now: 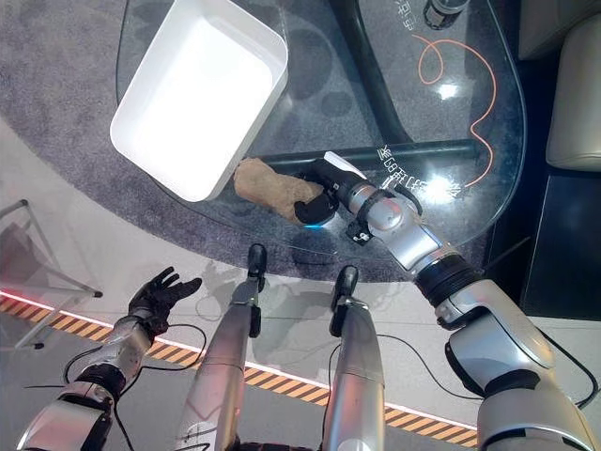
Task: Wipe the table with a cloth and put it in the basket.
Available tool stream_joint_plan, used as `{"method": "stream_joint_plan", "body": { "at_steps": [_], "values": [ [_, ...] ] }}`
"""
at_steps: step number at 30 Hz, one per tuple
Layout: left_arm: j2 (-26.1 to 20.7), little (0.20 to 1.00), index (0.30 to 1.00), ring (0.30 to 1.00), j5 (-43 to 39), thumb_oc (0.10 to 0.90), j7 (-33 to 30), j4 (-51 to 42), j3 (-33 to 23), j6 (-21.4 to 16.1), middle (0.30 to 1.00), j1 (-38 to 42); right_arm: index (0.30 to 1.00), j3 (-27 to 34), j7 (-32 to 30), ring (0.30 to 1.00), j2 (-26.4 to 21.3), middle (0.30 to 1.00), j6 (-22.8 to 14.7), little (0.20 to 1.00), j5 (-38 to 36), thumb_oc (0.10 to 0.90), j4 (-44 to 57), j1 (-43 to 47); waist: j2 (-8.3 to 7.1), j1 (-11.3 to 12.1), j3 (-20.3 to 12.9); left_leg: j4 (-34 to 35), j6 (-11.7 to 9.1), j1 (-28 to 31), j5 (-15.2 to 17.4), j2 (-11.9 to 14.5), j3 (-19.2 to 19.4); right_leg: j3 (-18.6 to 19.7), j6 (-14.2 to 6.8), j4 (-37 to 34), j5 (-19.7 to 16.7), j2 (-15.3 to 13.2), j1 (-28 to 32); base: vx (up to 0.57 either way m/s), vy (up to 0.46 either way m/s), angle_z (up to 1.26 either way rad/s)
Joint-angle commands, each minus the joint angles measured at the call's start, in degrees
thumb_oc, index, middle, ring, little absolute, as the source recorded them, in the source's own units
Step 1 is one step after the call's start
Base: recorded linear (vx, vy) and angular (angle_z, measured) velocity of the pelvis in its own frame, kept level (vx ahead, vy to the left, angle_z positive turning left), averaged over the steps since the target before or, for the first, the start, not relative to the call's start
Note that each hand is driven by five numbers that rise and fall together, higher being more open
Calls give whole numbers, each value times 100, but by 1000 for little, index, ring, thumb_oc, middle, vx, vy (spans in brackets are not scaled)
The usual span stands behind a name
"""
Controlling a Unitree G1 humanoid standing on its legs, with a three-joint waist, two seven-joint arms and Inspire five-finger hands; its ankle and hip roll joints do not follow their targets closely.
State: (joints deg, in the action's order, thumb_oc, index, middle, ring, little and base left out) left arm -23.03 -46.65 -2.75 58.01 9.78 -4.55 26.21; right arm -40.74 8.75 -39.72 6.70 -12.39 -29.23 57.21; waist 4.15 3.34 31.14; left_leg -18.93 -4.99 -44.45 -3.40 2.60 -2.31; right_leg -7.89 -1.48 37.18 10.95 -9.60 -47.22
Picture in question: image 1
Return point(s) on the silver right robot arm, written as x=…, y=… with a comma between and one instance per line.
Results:
x=469, y=324

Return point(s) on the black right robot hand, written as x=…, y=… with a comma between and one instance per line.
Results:
x=324, y=188

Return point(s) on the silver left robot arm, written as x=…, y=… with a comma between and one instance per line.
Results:
x=94, y=376

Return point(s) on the silver robot leg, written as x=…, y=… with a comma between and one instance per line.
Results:
x=225, y=362
x=352, y=371

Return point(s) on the dark cabinet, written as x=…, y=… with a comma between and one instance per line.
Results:
x=559, y=244

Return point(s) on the white plastic basket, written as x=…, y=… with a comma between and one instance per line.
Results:
x=199, y=96

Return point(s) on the silver right robot leg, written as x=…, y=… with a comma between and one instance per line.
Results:
x=352, y=371

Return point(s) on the silver left robot leg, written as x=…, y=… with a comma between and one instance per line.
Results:
x=225, y=362

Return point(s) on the black round device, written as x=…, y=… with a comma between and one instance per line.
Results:
x=443, y=11

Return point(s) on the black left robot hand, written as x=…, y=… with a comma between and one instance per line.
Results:
x=157, y=293

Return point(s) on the grey round rug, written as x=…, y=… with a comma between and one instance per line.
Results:
x=94, y=94

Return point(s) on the beige sofa cushion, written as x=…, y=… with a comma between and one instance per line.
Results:
x=575, y=94

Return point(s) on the black and yellow floor tape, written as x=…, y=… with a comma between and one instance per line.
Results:
x=263, y=376

